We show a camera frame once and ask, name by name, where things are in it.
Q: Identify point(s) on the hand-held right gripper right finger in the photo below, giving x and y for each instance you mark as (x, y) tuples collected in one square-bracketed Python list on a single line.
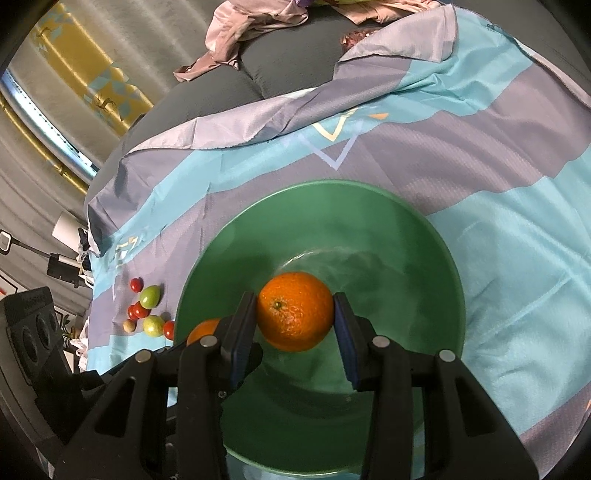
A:
[(345, 344)]

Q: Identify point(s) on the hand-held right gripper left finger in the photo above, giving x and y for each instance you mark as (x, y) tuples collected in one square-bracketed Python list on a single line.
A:
[(241, 344)]

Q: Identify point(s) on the small orange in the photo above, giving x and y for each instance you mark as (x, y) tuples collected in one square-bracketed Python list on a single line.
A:
[(205, 328)]

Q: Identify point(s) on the large orange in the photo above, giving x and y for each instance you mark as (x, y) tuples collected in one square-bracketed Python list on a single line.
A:
[(295, 311)]

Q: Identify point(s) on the green bowl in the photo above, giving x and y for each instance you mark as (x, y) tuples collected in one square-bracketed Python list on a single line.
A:
[(351, 240)]

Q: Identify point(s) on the red cherry tomato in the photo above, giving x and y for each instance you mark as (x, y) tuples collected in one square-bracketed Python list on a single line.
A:
[(169, 329), (135, 284), (141, 310), (132, 312)]

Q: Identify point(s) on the black power adapter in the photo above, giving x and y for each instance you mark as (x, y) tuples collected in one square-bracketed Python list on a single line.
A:
[(62, 267)]

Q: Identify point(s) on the small green fruit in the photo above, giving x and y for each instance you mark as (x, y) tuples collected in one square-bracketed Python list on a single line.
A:
[(153, 326), (150, 296)]

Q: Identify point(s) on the small beige fruit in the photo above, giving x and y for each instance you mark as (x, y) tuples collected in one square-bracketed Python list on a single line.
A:
[(129, 326)]

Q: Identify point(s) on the white cup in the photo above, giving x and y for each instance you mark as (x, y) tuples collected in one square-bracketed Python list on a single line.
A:
[(64, 228)]

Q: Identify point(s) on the blue and grey striped blanket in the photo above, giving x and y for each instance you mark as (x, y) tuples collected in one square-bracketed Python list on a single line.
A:
[(485, 194)]

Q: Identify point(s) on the grey sofa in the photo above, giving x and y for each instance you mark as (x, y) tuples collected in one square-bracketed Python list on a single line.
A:
[(277, 64)]

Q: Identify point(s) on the yellow patterned curtain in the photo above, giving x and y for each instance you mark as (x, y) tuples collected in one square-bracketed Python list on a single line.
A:
[(87, 69)]

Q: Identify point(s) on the pink patterned cloth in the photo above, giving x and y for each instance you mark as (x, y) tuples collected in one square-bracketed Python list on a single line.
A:
[(356, 37)]

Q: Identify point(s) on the pink garment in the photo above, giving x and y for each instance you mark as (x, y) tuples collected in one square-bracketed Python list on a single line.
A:
[(240, 32)]

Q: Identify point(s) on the metal window rail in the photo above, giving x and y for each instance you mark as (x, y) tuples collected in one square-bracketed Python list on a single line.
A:
[(41, 134)]

